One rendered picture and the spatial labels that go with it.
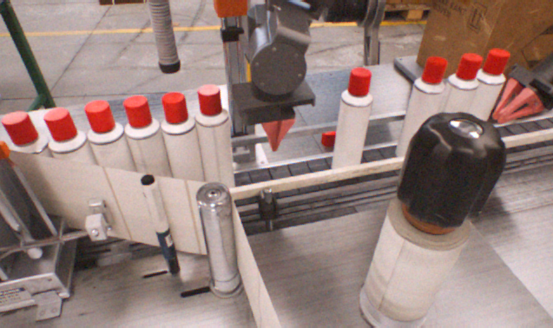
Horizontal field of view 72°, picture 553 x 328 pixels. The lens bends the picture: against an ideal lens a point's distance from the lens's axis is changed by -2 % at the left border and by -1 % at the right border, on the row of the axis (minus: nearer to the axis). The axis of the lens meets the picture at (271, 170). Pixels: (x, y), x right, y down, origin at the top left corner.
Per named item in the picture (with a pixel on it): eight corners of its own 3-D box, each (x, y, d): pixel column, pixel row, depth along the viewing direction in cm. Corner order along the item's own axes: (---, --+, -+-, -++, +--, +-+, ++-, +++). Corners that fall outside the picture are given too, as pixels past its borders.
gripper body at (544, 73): (547, 95, 68) (587, 62, 65) (507, 68, 75) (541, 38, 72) (557, 111, 71) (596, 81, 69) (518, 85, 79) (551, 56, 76)
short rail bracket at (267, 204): (262, 246, 66) (261, 197, 58) (258, 232, 68) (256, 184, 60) (280, 241, 67) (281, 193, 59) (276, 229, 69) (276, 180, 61)
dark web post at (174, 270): (168, 276, 56) (139, 184, 43) (167, 266, 57) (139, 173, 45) (181, 273, 56) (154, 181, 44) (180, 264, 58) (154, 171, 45)
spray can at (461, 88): (433, 162, 75) (469, 66, 61) (418, 146, 79) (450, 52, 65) (456, 158, 76) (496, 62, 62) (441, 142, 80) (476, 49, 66)
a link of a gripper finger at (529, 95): (499, 121, 72) (543, 83, 69) (475, 101, 77) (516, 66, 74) (512, 136, 76) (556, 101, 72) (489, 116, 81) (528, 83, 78)
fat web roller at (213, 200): (213, 302, 53) (194, 212, 40) (207, 274, 56) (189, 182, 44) (245, 294, 54) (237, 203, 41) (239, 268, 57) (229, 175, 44)
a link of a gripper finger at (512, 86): (503, 124, 71) (549, 87, 68) (478, 104, 77) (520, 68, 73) (516, 139, 75) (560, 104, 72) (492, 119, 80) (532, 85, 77)
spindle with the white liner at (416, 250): (377, 344, 49) (450, 170, 29) (349, 284, 55) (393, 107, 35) (438, 326, 50) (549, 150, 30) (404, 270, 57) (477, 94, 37)
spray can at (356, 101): (337, 181, 71) (352, 82, 57) (326, 163, 75) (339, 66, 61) (363, 176, 72) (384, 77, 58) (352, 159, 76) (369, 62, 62)
